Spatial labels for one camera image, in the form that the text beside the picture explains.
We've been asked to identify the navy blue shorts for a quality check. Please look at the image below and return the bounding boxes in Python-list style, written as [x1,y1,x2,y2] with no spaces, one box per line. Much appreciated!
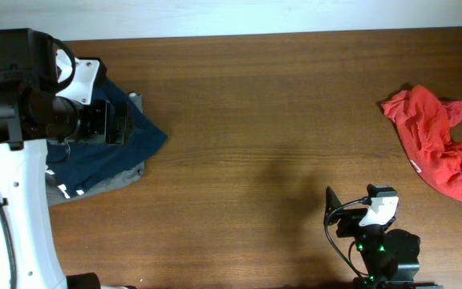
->
[45,77,168,196]

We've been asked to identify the red mesh garment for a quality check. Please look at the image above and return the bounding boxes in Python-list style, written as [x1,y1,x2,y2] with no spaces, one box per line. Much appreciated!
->
[381,85,462,201]

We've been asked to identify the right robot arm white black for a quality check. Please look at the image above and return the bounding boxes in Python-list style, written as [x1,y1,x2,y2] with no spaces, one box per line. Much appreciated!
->
[323,184,420,289]

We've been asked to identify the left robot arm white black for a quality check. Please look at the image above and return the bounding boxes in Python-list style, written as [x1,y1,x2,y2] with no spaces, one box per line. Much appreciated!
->
[0,28,133,288]

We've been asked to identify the black folded garment white print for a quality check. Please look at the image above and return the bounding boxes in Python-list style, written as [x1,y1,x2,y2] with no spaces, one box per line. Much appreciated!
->
[45,169,85,199]

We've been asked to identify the grey folded garment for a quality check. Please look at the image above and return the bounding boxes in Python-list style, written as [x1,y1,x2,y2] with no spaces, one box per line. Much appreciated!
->
[45,92,146,207]

